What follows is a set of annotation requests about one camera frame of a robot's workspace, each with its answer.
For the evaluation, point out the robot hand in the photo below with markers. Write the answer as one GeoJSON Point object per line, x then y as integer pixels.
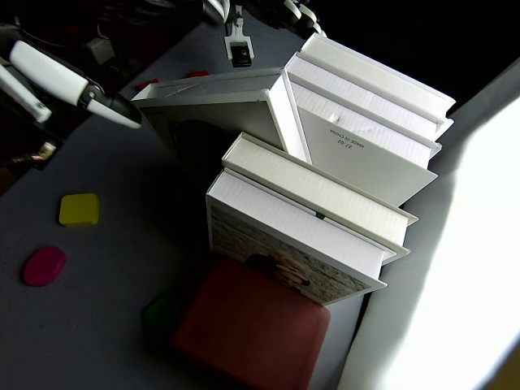
{"type": "Point", "coordinates": [53, 73]}
{"type": "Point", "coordinates": [306, 16]}

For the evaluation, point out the white book dark cover picture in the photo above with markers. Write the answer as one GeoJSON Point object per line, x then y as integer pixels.
{"type": "Point", "coordinates": [227, 91]}

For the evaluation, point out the white power adapter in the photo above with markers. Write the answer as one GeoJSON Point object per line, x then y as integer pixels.
{"type": "Point", "coordinates": [100, 50]}

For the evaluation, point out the small white connector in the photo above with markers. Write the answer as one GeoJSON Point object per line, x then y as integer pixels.
{"type": "Point", "coordinates": [46, 150]}

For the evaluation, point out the white book plain cover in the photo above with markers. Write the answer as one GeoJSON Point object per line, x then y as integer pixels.
{"type": "Point", "coordinates": [365, 95]}
{"type": "Point", "coordinates": [308, 191]}
{"type": "Point", "coordinates": [378, 69]}

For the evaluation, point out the red star block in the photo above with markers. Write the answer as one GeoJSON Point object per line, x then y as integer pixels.
{"type": "Point", "coordinates": [145, 85]}

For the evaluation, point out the red heart block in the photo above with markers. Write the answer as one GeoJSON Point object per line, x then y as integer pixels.
{"type": "Point", "coordinates": [199, 74]}

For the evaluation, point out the yellow rounded square block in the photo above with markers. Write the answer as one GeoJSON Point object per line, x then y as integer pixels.
{"type": "Point", "coordinates": [79, 209]}

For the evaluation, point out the white book printed back cover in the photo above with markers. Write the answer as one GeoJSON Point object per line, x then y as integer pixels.
{"type": "Point", "coordinates": [365, 162]}

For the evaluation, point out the grey table cloth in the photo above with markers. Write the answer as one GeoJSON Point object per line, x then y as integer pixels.
{"type": "Point", "coordinates": [122, 223]}

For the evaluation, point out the pink oval block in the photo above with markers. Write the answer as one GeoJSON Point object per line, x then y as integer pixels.
{"type": "Point", "coordinates": [44, 266]}

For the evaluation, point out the white book photo cover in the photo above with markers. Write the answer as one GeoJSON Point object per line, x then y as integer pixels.
{"type": "Point", "coordinates": [292, 219]}

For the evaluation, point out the green block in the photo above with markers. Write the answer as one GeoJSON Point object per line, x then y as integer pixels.
{"type": "Point", "coordinates": [156, 315]}

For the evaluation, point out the dusty red rounded box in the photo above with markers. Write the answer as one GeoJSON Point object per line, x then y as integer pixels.
{"type": "Point", "coordinates": [252, 325]}

